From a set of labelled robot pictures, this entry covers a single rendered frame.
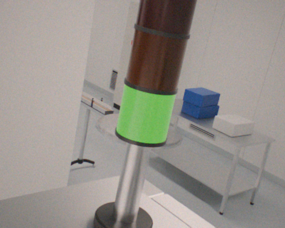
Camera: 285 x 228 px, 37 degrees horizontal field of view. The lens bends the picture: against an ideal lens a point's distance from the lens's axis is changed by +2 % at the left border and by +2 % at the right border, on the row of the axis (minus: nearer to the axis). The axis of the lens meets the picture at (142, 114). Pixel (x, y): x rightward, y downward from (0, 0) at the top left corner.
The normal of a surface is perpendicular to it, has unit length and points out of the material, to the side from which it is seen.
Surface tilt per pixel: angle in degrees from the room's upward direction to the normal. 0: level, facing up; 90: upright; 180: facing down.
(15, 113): 90
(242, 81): 90
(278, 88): 90
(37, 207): 0
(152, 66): 90
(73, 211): 0
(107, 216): 0
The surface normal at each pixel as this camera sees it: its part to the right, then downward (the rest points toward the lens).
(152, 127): 0.31, 0.33
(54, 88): 0.65, 0.33
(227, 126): -0.75, 0.04
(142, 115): -0.15, 0.26
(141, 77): -0.44, 0.18
